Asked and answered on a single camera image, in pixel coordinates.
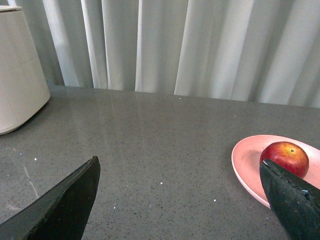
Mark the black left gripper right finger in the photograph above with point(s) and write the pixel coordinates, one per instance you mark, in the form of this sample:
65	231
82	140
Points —
294	201

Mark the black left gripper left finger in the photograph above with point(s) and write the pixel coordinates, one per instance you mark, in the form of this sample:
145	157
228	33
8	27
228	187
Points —
61	213

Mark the red apple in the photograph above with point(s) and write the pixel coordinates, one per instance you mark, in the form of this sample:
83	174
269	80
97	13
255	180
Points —
289	156

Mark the pink plate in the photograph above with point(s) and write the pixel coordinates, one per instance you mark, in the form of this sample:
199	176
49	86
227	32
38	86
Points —
245	160

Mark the white rounded appliance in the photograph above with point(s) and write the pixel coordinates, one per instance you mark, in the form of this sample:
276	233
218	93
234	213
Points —
23	87

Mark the white pleated curtain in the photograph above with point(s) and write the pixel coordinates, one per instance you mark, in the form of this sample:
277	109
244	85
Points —
265	51

